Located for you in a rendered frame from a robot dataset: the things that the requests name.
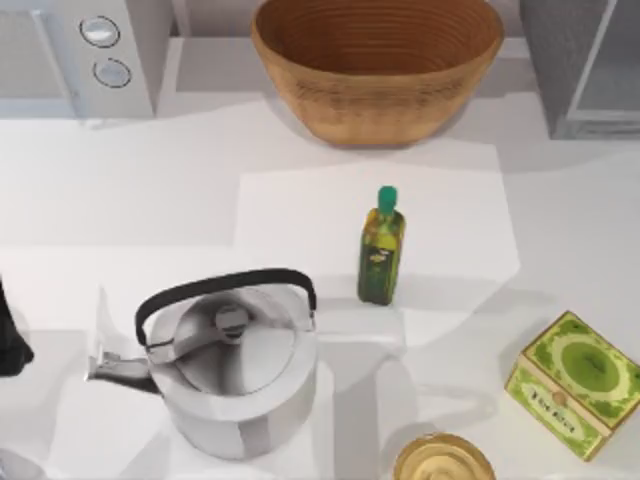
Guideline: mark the green bottle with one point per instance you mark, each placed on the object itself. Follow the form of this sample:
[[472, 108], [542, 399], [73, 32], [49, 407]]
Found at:
[[381, 255]]

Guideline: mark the brown woven basket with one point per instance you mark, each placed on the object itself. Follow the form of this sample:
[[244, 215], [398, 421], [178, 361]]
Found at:
[[377, 95]]

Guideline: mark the pale yellow round bowl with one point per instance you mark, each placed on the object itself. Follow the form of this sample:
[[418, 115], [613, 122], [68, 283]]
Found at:
[[442, 460]]

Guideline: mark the round microwave knob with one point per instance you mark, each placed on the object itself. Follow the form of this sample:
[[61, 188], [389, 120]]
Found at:
[[112, 73], [100, 31]]

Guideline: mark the green and yellow box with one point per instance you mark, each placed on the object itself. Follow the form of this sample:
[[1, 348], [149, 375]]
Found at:
[[580, 385]]

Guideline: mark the pale microwave oven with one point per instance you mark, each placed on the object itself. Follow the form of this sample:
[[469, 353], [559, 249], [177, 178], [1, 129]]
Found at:
[[60, 60]]

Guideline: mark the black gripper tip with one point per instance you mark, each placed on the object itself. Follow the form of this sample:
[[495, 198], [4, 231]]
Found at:
[[10, 345]]

